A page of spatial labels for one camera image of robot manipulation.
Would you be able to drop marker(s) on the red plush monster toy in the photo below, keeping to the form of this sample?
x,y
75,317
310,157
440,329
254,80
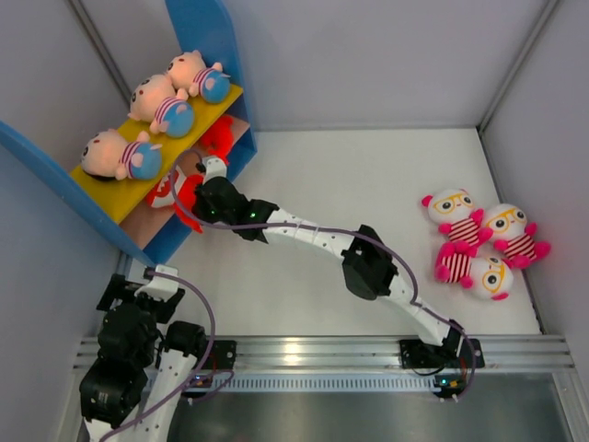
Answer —
x,y
218,139

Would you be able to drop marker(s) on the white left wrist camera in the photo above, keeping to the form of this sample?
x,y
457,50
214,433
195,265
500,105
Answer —
x,y
160,283

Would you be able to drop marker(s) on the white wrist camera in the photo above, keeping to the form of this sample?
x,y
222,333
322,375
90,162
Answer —
x,y
212,167
160,283

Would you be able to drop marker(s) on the blue wooden toy shelf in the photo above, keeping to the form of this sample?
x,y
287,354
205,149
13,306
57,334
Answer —
x,y
117,208

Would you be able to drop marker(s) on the pig doll blue pants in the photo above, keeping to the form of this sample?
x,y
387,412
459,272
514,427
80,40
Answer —
x,y
165,109

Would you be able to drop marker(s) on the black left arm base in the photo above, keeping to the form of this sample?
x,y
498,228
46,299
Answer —
x,y
222,356

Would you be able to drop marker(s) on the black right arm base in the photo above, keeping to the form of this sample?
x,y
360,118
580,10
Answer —
x,y
415,354

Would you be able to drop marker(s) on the white panda doll yellow glasses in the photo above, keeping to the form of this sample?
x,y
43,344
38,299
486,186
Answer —
x,y
459,219

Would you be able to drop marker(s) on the slotted grey cable duct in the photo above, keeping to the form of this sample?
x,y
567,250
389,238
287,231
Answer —
x,y
384,382

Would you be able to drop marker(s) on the red plush monster white mouth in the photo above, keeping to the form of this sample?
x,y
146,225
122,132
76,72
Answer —
x,y
177,190

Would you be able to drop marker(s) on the aluminium mounting rail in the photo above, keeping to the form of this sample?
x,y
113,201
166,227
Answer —
x,y
501,353

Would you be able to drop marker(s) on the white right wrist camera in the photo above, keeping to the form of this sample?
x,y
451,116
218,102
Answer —
x,y
212,167

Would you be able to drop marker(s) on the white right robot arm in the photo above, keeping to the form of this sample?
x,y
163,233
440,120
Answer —
x,y
371,270

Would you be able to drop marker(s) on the pig doll black hair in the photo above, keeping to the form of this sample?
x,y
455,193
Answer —
x,y
109,156

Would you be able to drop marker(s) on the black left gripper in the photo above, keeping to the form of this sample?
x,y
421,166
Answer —
x,y
121,289

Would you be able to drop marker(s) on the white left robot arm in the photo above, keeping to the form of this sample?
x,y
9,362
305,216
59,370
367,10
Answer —
x,y
145,359

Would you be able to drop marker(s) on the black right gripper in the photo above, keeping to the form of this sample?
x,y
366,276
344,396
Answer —
x,y
200,207

